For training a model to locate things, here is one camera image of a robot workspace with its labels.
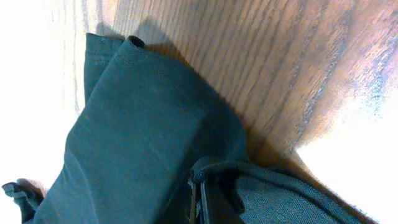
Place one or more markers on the black t-shirt with white logo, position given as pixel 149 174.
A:
pixel 151 124

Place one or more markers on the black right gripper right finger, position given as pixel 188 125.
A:
pixel 215 208

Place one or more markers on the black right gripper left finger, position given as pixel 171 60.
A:
pixel 193 203

